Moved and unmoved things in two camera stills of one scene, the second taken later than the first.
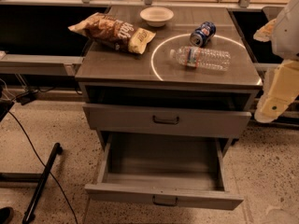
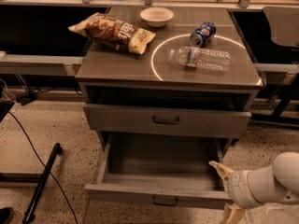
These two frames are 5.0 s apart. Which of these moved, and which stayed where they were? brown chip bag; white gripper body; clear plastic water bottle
Moved: white gripper body
Stayed: brown chip bag; clear plastic water bottle
